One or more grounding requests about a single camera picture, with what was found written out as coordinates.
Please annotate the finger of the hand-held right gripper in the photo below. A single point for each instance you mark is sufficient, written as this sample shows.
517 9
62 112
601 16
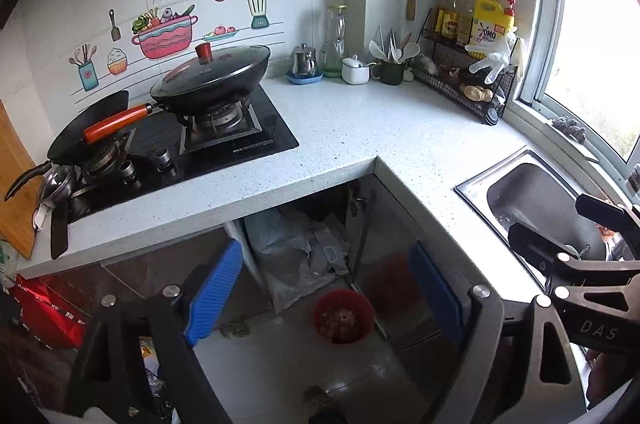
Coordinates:
540 249
605 211

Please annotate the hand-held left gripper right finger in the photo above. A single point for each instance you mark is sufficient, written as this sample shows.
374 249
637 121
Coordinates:
435 289

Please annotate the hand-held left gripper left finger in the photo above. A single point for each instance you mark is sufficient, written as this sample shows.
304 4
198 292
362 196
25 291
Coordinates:
215 289

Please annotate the red plastic bin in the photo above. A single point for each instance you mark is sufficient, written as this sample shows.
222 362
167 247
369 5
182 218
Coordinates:
320 319

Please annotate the person's right hand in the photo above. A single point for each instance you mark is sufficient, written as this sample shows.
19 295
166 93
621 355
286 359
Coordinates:
600 374

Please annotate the grey floor rag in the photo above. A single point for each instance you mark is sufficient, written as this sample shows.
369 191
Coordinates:
235 330

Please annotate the stainless steel sink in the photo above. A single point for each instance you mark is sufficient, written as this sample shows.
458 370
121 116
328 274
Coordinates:
530 194

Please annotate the grey cabinet door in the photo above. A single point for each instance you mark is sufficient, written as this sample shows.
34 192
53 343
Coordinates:
150 259

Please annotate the large white woven sack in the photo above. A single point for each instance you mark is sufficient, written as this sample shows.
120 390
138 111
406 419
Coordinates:
280 254

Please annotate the patterned metal cabinet door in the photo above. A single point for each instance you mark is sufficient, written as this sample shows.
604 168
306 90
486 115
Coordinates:
390 224

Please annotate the dark scouring pad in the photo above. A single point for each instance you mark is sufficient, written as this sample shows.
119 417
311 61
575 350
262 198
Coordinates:
567 128

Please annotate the pile of colourful packaging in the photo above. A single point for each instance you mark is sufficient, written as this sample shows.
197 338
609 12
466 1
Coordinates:
152 384

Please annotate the black gas stove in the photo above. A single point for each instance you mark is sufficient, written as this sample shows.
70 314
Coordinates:
270 139

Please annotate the ginger root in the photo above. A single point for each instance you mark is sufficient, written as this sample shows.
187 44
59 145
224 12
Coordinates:
475 93

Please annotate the red cardboard box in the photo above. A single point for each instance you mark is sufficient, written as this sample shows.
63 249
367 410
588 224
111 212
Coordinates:
45 311

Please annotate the clear disposable glove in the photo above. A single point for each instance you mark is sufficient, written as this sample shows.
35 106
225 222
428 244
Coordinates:
492 59

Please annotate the large black wok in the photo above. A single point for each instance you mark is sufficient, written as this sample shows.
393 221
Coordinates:
225 91

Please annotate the small black frying pan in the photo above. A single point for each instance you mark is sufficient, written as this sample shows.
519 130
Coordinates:
70 144

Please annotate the garlic bulb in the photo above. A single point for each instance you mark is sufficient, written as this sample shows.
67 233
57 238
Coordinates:
408 74
425 63

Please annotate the wooden board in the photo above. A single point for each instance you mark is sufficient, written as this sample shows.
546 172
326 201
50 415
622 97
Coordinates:
15 204

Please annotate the dark utensil cup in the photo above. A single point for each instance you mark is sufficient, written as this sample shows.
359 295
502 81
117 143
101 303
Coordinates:
392 74

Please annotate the glass wok lid red knob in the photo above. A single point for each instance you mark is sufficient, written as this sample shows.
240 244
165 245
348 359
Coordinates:
220 66

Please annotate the yellow detergent jug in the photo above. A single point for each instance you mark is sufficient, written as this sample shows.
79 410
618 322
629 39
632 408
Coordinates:
492 19

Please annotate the blue saucer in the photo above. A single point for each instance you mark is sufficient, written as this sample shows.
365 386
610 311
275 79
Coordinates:
305 80

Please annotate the white ceramic sugar jar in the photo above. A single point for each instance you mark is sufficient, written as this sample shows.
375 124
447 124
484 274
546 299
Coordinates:
356 74

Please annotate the dark soy sauce bottle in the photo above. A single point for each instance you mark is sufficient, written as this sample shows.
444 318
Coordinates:
467 19

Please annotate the white plastic ladle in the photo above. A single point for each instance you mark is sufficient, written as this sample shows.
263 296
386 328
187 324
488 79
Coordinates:
411 50

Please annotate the white rice paddle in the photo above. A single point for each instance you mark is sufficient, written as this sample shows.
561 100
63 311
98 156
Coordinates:
396 55
376 49

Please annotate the amber oil bottle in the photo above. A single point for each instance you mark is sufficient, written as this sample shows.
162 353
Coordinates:
441 19
452 21

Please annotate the small steel teapot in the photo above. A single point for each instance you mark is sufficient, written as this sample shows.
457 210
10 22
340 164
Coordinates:
304 61

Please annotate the tall glass bottle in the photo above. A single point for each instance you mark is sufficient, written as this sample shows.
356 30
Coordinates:
332 54

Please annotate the white window frame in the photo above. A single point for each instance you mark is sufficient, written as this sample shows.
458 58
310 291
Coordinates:
545 29

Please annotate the kitchen wall sticker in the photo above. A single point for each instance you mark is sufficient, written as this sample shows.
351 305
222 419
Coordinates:
165 39

